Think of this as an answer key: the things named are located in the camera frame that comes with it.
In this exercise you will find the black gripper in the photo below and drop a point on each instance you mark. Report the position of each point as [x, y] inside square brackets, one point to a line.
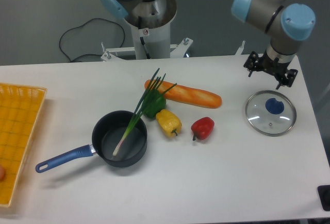
[279, 70]

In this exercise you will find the glass pot lid blue knob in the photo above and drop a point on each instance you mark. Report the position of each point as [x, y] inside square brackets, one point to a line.
[270, 113]

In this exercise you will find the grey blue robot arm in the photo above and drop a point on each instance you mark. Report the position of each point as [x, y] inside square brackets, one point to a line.
[288, 27]

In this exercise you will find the orange baguette bread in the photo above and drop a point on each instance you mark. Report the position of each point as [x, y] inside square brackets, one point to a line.
[193, 96]

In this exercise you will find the red bell pepper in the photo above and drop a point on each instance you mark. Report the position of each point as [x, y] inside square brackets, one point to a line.
[202, 128]

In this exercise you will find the yellow bell pepper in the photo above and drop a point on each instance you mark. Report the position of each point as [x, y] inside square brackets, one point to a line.
[170, 124]

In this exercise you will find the green spring onion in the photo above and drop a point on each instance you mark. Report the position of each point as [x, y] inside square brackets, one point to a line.
[154, 83]

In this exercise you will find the green bell pepper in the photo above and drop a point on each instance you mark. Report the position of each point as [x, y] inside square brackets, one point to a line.
[153, 104]

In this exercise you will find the black device at table corner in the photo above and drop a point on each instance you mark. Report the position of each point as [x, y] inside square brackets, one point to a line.
[324, 195]

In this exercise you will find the yellow woven basket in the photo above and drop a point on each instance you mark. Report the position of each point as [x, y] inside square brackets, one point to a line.
[20, 108]

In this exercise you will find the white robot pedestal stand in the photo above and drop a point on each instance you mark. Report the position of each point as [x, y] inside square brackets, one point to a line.
[150, 25]

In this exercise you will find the dark saucepan blue handle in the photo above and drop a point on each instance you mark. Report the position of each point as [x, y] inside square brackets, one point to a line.
[119, 138]

